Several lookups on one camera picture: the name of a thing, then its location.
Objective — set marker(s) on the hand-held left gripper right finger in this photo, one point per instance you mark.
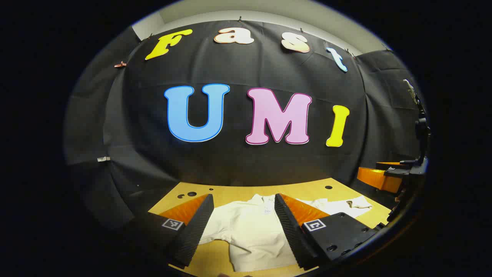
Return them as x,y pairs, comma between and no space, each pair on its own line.
288,227

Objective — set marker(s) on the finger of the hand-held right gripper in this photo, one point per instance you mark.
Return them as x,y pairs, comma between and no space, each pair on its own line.
386,165
378,179

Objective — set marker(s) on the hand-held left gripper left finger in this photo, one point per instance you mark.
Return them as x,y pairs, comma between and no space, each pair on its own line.
200,225

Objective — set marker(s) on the white long-sleeved garment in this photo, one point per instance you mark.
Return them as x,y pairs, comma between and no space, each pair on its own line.
250,231

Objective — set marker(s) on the white cloth clip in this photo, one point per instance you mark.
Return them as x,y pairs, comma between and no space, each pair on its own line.
103,158

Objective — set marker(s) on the orange cloth clip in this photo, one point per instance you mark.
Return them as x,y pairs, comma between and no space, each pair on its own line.
120,64

